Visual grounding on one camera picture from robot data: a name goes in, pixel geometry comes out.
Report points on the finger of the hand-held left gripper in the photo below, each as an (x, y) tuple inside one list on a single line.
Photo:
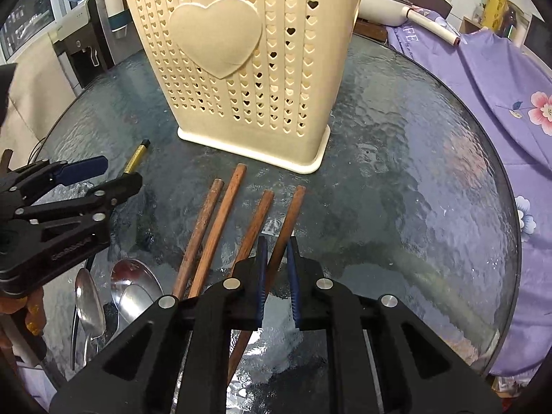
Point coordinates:
[(116, 187), (82, 169)]

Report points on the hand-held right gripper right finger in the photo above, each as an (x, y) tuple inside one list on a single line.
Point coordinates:
[(293, 276)]

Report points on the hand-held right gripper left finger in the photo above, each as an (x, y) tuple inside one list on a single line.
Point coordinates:
[(261, 276)]

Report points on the gold utensil with black tip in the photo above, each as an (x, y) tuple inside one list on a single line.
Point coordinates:
[(136, 155)]

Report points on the brown wooden chopstick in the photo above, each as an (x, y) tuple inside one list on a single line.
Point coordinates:
[(254, 228), (198, 237), (220, 224), (287, 224)]

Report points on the small steel spoon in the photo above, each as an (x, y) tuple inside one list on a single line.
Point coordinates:
[(88, 302)]

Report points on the cream heart-pattern utensil holder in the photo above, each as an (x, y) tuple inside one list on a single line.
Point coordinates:
[(280, 95)]

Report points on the person's left hand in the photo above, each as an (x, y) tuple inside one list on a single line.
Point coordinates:
[(34, 310)]

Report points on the beige cloth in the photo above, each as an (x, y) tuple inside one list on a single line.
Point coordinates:
[(39, 108)]

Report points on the water dispenser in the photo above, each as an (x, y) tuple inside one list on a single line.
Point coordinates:
[(82, 51)]

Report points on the sliding glass window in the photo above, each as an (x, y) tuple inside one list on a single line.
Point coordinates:
[(26, 21)]

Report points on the white paper cup dispenser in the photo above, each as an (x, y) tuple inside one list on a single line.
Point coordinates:
[(114, 4)]

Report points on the purple floral cloth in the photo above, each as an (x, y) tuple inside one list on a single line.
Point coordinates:
[(496, 95)]

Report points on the white lint roller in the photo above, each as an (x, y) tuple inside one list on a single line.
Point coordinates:
[(431, 23)]

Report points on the brown glass bottle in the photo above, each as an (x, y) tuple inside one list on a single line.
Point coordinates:
[(512, 19)]

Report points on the yellow box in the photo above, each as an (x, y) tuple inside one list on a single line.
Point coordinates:
[(495, 4)]

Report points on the microwave oven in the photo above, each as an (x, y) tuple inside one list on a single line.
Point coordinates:
[(539, 36)]

